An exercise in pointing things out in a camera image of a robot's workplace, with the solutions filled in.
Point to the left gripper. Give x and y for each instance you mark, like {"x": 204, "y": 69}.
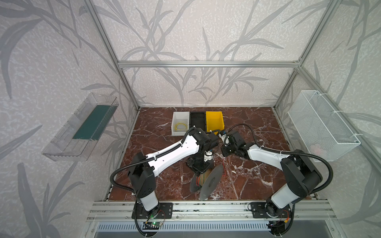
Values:
{"x": 199, "y": 166}

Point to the grey perforated spool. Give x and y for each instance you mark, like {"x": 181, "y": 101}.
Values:
{"x": 206, "y": 183}

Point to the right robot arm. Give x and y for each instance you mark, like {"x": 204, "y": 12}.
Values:
{"x": 304, "y": 173}

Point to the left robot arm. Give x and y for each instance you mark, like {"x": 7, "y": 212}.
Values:
{"x": 139, "y": 177}

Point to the yellow plastic bin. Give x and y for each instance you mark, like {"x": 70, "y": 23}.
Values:
{"x": 214, "y": 121}

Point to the white plastic bin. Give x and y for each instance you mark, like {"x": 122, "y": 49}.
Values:
{"x": 180, "y": 123}

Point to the black plastic bin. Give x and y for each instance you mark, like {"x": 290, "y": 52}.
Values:
{"x": 198, "y": 120}

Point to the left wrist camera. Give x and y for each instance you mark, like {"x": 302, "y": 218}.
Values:
{"x": 208, "y": 155}

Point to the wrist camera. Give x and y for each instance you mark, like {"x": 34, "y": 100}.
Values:
{"x": 225, "y": 139}
{"x": 208, "y": 155}

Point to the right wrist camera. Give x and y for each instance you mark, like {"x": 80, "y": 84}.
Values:
{"x": 225, "y": 139}

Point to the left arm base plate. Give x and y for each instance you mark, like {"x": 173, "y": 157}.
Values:
{"x": 161, "y": 211}

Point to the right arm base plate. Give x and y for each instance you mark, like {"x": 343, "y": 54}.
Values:
{"x": 259, "y": 210}

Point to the white wire basket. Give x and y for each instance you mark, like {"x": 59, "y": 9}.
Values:
{"x": 321, "y": 128}

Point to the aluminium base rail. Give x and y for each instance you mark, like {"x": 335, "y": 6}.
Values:
{"x": 223, "y": 210}

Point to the clear wall tray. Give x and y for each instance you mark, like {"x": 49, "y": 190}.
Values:
{"x": 76, "y": 140}

